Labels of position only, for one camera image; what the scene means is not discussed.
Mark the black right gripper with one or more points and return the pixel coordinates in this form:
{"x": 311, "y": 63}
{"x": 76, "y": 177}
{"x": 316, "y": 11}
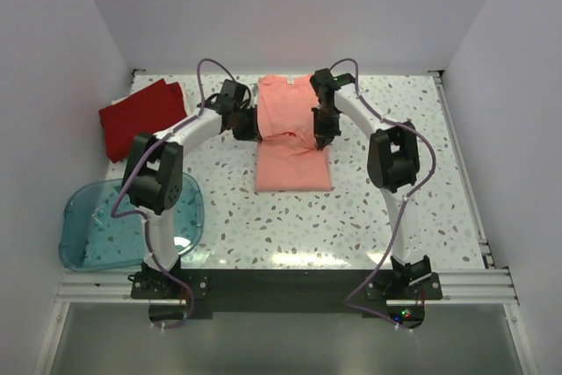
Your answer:
{"x": 324, "y": 135}

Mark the folded red t-shirt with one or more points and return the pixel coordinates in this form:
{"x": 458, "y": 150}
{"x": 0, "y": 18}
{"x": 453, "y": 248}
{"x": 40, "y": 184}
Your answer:
{"x": 150, "y": 110}

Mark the salmon pink t-shirt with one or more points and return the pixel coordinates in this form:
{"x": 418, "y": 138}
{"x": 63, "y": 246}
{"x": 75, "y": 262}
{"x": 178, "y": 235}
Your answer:
{"x": 287, "y": 158}

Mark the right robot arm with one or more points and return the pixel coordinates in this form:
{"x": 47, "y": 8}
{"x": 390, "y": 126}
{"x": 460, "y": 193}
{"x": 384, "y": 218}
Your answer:
{"x": 400, "y": 161}

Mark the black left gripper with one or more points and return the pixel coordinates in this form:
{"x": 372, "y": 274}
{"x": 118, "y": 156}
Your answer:
{"x": 251, "y": 134}

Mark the blue transparent plastic bin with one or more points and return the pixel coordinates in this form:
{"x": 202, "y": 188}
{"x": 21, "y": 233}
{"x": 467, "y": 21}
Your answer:
{"x": 92, "y": 240}

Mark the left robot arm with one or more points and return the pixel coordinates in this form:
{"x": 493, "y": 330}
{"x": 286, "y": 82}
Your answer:
{"x": 153, "y": 179}

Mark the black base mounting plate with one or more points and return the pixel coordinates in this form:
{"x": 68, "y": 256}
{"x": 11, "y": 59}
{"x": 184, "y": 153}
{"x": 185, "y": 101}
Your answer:
{"x": 200, "y": 294}

